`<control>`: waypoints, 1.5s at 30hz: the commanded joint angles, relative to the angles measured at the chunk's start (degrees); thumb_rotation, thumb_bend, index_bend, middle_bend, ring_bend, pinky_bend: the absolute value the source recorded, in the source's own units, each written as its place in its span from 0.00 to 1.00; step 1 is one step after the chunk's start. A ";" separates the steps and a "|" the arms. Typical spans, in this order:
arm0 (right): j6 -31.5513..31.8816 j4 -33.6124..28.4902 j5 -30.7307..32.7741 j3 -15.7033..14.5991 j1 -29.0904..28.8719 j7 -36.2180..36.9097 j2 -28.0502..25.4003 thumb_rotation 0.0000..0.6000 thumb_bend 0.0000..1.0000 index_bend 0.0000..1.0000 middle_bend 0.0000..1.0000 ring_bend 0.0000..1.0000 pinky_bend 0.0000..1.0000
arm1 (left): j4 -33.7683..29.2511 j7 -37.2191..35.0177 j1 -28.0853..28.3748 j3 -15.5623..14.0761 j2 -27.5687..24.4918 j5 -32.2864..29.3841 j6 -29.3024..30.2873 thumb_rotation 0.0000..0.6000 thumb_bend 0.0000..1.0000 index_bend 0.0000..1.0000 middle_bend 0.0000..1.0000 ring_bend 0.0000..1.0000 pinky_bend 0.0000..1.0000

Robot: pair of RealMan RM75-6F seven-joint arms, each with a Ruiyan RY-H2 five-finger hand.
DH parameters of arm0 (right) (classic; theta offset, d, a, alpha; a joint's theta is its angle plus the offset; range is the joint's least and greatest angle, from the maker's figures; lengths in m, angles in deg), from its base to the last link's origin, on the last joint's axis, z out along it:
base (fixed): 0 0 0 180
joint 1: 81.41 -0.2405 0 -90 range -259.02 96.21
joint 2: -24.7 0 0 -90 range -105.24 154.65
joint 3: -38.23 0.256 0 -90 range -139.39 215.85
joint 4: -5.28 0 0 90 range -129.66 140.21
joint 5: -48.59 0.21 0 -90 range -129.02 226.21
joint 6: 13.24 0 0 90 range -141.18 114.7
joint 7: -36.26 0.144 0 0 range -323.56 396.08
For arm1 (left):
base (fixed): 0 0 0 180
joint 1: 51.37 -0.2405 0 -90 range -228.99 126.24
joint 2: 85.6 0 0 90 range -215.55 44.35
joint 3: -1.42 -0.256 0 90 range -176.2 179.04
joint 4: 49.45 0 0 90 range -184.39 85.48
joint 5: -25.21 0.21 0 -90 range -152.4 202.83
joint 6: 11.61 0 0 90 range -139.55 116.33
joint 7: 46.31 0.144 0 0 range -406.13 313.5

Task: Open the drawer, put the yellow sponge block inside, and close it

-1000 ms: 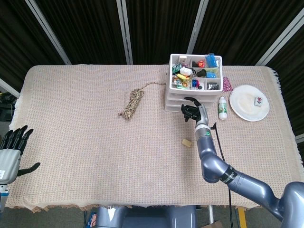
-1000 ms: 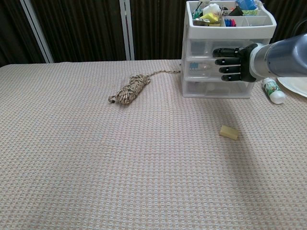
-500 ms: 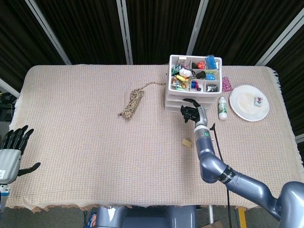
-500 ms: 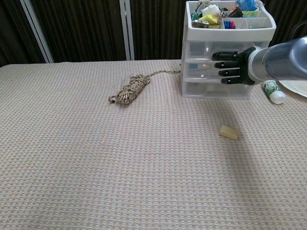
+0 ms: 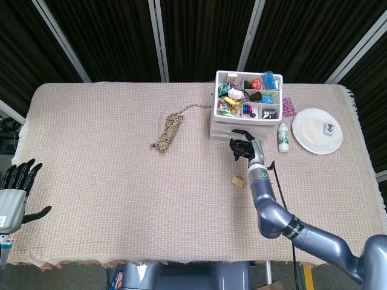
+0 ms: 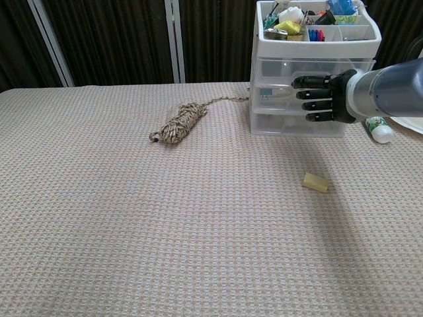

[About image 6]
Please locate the right black grey robot hand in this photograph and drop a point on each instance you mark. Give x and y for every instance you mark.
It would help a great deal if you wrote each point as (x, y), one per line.
(340, 95)

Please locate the yellow sponge block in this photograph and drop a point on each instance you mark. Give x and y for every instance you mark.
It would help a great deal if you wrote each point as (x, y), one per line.
(315, 182)

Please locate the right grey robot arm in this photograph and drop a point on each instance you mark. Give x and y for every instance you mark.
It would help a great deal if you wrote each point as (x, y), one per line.
(393, 89)

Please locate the clear plastic container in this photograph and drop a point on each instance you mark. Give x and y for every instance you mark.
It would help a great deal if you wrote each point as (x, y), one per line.
(274, 123)

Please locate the yellow folded item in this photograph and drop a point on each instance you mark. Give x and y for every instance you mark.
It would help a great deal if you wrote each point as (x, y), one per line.
(291, 27)

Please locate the white bottle green label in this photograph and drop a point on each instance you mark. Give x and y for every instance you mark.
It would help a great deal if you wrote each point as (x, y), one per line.
(381, 130)

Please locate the blue and red clips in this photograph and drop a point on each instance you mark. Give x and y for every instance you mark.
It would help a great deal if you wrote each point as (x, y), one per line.
(315, 34)

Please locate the white round plate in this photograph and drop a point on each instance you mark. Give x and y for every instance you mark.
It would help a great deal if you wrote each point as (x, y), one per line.
(409, 123)

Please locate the green printed packet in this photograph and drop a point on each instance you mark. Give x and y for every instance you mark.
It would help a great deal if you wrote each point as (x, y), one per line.
(345, 19)

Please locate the black small object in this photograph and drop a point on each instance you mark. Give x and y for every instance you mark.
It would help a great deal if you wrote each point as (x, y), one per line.
(325, 17)

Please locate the shiny metal tin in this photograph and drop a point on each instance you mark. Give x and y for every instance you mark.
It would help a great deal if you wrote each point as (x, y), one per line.
(276, 33)

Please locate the blue plastic bag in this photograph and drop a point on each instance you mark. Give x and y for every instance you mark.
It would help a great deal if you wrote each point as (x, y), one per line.
(340, 5)

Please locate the green circuit board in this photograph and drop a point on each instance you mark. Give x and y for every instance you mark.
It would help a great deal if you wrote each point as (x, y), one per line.
(269, 20)

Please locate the beige woven tablecloth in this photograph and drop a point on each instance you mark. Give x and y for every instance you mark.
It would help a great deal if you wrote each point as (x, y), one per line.
(165, 231)

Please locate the dark pleated curtain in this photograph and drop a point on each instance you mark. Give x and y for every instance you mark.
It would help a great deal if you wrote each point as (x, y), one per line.
(115, 39)

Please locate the white plastic drawer unit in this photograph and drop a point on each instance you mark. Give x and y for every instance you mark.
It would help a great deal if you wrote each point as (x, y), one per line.
(284, 46)

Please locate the white frame post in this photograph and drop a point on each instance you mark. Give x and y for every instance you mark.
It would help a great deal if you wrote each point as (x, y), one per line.
(174, 43)
(49, 39)

